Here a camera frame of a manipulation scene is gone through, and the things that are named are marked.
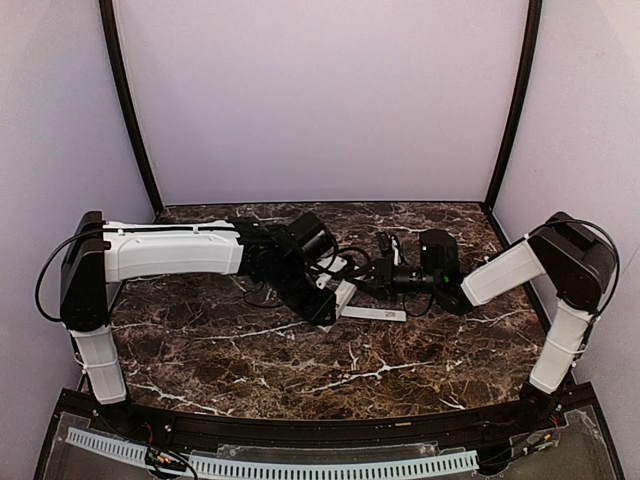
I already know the black frame post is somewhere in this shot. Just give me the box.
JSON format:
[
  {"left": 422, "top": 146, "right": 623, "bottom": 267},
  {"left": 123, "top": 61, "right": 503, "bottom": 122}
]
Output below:
[
  {"left": 484, "top": 0, "right": 543, "bottom": 211},
  {"left": 98, "top": 0, "right": 164, "bottom": 216}
]

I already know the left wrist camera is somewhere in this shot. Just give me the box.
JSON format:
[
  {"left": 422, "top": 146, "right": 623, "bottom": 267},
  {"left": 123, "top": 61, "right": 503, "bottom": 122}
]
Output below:
[{"left": 315, "top": 256, "right": 347, "bottom": 289}]

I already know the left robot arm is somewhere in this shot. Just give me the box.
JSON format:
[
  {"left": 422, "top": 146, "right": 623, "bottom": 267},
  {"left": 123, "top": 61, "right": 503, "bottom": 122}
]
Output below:
[{"left": 38, "top": 211, "right": 337, "bottom": 405}]

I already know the black front rail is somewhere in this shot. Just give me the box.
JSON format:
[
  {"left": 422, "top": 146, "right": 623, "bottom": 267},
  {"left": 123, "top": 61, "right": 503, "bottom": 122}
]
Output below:
[{"left": 134, "top": 404, "right": 521, "bottom": 456}]

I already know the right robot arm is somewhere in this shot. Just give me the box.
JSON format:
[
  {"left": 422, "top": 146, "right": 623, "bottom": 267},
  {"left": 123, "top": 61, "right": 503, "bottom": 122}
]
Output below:
[{"left": 350, "top": 212, "right": 620, "bottom": 428}]

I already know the black right frame post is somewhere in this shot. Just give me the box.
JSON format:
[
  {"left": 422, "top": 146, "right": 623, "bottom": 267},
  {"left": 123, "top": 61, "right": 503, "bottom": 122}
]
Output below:
[{"left": 484, "top": 0, "right": 543, "bottom": 211}]

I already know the black left frame post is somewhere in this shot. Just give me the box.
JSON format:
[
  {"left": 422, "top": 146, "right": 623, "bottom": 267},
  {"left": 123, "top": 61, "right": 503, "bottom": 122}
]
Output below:
[{"left": 98, "top": 0, "right": 164, "bottom": 216}]

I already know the white slotted cable duct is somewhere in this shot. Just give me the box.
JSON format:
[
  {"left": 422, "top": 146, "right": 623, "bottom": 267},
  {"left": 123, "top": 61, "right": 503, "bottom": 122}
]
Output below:
[{"left": 65, "top": 426, "right": 480, "bottom": 480}]

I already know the white remote battery cover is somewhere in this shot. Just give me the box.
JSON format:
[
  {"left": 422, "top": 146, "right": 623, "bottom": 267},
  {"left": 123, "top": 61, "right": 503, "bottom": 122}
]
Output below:
[{"left": 341, "top": 306, "right": 406, "bottom": 322}]

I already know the white remote control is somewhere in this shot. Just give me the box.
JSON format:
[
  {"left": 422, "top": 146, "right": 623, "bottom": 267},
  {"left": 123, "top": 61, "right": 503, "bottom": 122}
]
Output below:
[{"left": 335, "top": 281, "right": 357, "bottom": 319}]

